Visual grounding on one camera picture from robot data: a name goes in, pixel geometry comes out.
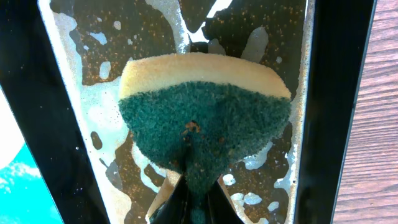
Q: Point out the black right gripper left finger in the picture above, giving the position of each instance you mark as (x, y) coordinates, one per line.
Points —
(171, 204)

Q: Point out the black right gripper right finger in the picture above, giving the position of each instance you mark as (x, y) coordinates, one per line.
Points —
(218, 208)

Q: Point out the green yellow sponge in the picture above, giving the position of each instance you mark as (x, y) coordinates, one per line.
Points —
(196, 114)

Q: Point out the teal serving tray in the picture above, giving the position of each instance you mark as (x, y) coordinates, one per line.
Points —
(25, 198)

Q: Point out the black water tray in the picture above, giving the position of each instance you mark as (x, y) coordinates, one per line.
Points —
(61, 65)

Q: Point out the green rimmed plate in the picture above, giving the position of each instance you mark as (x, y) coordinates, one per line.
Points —
(11, 138)

